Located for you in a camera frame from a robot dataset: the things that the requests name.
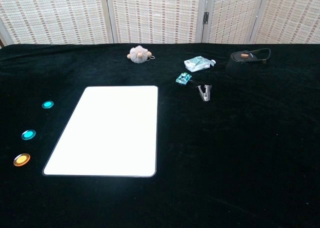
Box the orange round chip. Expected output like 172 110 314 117
13 152 32 167

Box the white green spout pouch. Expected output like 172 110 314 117
183 56 217 73

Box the white magnetic board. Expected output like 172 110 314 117
41 85 159 178

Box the black velvet tablecloth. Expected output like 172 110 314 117
0 42 320 228

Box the woven folding screen panel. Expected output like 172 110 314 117
202 0 261 45
104 0 208 44
249 0 320 45
0 0 113 45

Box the green circuit board keychain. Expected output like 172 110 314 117
175 72 197 85

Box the pink plush keychain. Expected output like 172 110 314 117
126 45 157 64

